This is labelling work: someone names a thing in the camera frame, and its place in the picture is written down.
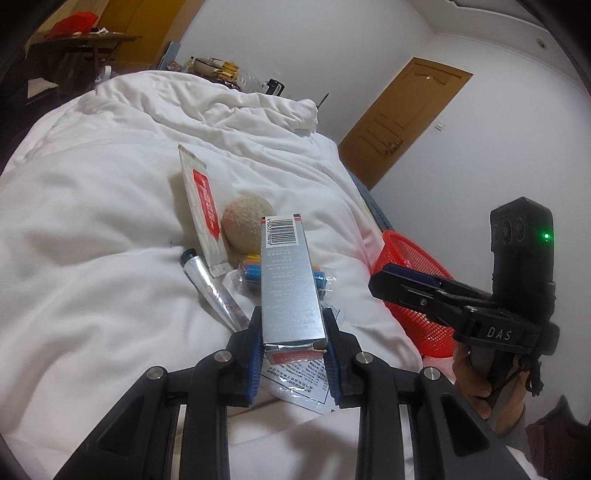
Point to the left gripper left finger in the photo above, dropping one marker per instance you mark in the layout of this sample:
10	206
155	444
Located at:
135	439

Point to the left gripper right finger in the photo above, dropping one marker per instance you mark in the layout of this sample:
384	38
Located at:
449	439

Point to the red mesh plastic basket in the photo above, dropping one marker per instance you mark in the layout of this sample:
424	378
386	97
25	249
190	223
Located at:
404	263

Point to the silver cream tube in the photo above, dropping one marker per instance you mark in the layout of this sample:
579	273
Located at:
214	292

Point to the silver cardboard box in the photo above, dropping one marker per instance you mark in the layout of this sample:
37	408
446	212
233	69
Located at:
293	328

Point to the blue yellow packet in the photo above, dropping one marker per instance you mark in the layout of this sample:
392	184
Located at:
250	277

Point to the beige plush ball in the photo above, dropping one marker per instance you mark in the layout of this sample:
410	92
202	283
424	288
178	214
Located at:
241	222

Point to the white packet red label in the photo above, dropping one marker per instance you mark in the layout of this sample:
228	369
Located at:
203	209

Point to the person right hand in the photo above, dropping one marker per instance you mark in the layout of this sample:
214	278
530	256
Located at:
476	390

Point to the printed paper leaflet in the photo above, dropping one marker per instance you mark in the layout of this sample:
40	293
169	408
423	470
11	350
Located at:
304	384

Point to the white duvet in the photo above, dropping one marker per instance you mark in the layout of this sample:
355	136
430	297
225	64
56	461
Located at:
94	218

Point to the wooden door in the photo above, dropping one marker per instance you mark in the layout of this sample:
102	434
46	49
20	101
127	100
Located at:
401	114

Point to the cooking pot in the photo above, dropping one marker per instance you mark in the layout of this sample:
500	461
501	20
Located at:
204	68

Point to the dark wooden desk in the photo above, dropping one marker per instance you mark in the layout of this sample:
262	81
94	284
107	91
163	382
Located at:
74	62

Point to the wooden wardrobe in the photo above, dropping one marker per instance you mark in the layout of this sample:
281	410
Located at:
154	23

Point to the red bag on desk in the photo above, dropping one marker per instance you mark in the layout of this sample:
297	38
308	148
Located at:
77	23

